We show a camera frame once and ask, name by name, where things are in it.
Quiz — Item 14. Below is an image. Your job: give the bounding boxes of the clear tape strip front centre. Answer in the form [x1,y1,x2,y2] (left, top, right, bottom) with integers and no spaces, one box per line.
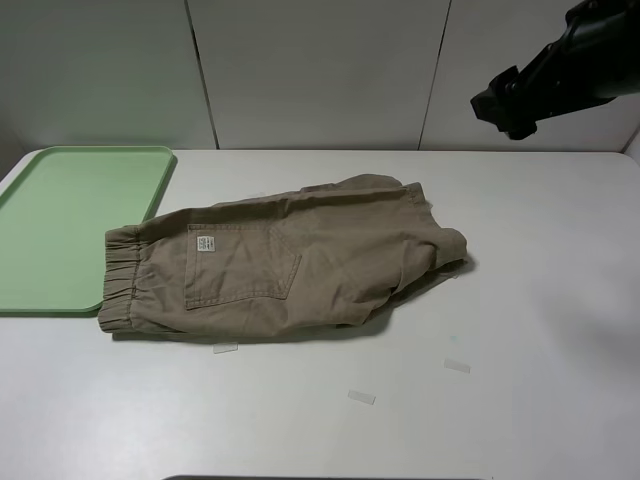
[347,390,376,405]

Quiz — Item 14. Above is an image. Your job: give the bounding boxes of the clear tape strip front right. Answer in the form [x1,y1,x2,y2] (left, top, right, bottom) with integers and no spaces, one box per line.
[443,358,471,374]

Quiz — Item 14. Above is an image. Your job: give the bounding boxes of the khaki shorts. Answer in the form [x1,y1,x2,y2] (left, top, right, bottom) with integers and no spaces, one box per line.
[98,174,467,340]

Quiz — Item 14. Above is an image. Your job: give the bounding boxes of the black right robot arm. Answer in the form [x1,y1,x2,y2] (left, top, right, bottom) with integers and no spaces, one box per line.
[471,1,639,140]

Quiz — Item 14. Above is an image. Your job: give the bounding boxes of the clear tape strip front left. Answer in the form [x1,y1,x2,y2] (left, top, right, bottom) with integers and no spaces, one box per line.
[213,342,239,354]

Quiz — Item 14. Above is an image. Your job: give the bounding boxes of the green plastic tray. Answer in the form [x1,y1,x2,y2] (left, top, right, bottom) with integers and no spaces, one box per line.
[1,146,176,316]

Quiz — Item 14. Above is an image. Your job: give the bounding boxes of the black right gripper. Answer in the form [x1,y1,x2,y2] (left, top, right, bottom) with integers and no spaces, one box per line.
[470,66,537,140]

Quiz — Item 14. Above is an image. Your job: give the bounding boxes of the clear tape strip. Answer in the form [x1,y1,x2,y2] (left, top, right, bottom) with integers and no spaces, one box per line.
[213,342,239,354]
[443,358,471,374]
[347,390,376,405]

